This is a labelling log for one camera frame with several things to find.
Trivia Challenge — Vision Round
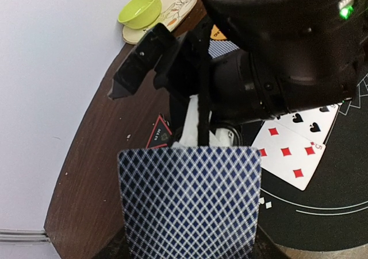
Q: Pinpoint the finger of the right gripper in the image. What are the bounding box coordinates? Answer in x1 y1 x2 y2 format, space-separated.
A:
108 23 175 100

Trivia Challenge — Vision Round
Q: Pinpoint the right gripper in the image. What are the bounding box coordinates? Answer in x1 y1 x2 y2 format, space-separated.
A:
154 33 357 146

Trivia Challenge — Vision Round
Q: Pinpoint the orange big blind button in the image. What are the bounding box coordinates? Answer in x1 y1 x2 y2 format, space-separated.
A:
210 25 227 41

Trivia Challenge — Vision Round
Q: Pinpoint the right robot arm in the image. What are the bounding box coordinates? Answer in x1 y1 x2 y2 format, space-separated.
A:
109 0 367 145

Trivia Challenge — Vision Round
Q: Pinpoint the aluminium front rail frame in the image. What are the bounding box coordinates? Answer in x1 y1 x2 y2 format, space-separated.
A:
0 229 51 245

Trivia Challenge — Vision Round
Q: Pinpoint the nine of spades card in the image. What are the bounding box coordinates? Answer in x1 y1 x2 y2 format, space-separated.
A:
274 104 339 144

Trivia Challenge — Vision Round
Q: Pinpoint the green plastic bowl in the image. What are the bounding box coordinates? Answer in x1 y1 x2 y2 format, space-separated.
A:
117 0 162 29

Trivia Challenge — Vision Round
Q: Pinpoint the red triangular token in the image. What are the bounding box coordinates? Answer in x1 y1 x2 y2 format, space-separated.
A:
146 114 173 149

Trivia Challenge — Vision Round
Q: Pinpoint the blue card top seat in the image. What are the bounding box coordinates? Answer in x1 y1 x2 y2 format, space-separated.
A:
208 40 239 59

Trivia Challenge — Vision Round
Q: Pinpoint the beige bird plate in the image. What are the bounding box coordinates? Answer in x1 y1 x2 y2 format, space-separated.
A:
122 0 198 45

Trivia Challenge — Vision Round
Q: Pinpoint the round black poker mat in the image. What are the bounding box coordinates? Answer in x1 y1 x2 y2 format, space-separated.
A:
258 66 367 252

